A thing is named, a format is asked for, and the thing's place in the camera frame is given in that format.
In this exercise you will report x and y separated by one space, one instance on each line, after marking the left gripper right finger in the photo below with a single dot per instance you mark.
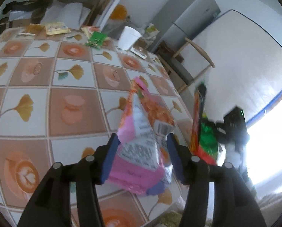
234 205

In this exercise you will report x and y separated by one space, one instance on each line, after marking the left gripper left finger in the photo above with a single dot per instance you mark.
50 203

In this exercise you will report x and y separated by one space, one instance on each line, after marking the green snack bag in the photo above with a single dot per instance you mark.
203 141

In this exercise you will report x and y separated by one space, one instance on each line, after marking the pink orange snack bag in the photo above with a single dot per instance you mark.
142 164

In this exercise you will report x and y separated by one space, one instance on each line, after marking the white mattress blue trim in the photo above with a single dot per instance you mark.
248 66

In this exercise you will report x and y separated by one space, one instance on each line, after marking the wooden chair dark seat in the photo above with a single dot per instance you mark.
188 64

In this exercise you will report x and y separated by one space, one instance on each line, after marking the floral patterned tablecloth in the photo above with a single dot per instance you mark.
60 100

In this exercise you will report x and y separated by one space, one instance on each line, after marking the small gold booklet box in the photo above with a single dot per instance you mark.
140 52

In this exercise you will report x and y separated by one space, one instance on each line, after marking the grey refrigerator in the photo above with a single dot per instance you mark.
179 19

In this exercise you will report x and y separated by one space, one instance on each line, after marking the white paper cup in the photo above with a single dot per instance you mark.
128 37

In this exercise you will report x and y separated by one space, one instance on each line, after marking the yellow plastic bag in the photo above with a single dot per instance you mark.
119 13

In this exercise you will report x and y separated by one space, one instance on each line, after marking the small green packet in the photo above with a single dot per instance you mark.
96 40

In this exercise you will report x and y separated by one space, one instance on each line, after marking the yellow snack packet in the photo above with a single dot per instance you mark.
56 29

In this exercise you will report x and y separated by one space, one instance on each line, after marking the grey white side table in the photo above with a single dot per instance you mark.
67 2

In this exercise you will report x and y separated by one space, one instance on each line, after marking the white bag under table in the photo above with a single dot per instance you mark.
73 15

